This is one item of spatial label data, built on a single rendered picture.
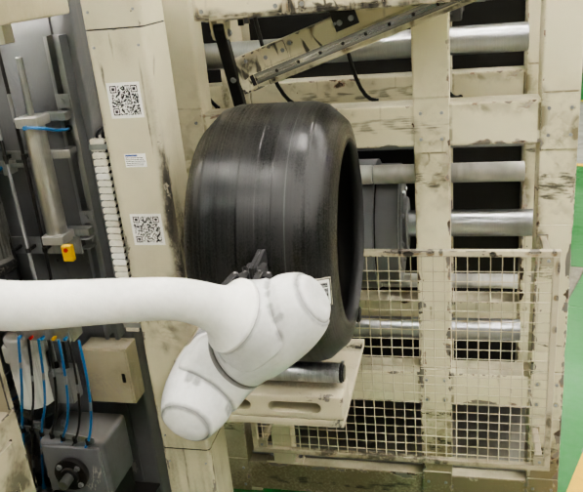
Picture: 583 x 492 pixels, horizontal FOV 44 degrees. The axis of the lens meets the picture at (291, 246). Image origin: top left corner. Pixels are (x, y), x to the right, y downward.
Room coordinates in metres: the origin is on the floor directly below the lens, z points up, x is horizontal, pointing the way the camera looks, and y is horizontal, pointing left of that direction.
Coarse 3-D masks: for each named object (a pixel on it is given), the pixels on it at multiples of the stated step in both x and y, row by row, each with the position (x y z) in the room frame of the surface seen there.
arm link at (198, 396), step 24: (192, 360) 0.88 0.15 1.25; (216, 360) 0.86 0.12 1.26; (168, 384) 0.87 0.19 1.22; (192, 384) 0.85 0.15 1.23; (216, 384) 0.85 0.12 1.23; (240, 384) 0.85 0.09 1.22; (168, 408) 0.83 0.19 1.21; (192, 408) 0.82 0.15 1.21; (216, 408) 0.83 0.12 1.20; (192, 432) 0.82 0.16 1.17
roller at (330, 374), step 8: (288, 368) 1.39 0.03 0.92; (296, 368) 1.38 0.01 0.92; (304, 368) 1.38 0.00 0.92; (312, 368) 1.37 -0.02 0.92; (320, 368) 1.37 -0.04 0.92; (328, 368) 1.37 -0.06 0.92; (336, 368) 1.36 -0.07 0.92; (344, 368) 1.37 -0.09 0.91; (280, 376) 1.38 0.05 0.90; (288, 376) 1.38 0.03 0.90; (296, 376) 1.37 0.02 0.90; (304, 376) 1.37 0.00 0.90; (312, 376) 1.37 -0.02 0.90; (320, 376) 1.36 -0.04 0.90; (328, 376) 1.36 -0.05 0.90; (336, 376) 1.35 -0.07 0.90; (344, 376) 1.37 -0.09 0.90
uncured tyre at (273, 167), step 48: (240, 144) 1.40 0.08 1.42; (288, 144) 1.37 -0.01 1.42; (336, 144) 1.42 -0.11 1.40; (192, 192) 1.36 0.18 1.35; (240, 192) 1.32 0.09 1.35; (288, 192) 1.29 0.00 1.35; (336, 192) 1.35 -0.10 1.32; (192, 240) 1.32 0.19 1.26; (240, 240) 1.28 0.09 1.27; (288, 240) 1.25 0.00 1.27; (336, 240) 1.31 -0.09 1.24; (336, 288) 1.29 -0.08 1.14; (336, 336) 1.31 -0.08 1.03
